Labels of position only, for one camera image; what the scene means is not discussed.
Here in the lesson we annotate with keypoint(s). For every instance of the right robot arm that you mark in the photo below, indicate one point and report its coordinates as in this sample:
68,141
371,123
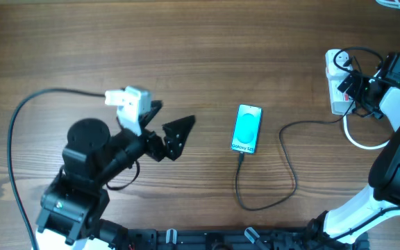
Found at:
380,199

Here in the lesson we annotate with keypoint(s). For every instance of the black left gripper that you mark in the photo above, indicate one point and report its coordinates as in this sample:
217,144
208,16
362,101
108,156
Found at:
174,142

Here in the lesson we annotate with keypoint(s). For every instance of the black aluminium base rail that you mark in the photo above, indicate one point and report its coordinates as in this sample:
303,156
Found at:
275,239

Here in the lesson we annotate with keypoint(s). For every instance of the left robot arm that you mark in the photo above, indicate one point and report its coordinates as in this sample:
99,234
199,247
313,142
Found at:
73,204

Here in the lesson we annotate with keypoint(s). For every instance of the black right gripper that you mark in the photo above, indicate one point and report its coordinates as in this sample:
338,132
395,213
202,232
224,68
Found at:
376,112

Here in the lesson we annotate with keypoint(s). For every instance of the white power strip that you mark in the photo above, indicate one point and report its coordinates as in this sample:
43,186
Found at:
339,101

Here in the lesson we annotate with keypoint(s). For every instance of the teal screen Galaxy smartphone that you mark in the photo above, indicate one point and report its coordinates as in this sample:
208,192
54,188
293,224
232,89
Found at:
246,130

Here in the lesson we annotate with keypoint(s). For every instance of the white USB charger plug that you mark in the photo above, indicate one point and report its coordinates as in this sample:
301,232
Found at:
333,72

